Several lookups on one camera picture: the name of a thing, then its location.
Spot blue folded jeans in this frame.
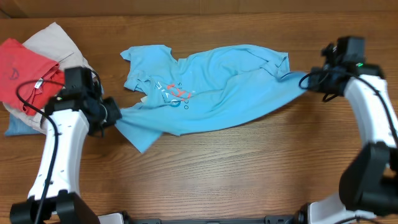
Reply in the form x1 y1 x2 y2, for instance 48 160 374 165
4 114 45 136

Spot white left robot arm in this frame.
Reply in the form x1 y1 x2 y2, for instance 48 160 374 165
10 97 128 224

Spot red folded t-shirt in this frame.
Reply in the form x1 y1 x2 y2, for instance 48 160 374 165
1 39 65 116

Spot beige folded trousers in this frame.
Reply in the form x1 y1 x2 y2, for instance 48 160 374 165
3 22 91 133

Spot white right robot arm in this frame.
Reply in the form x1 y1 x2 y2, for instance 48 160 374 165
294 63 397 223

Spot light blue printed t-shirt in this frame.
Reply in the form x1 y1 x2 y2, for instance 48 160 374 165
116 45 303 152

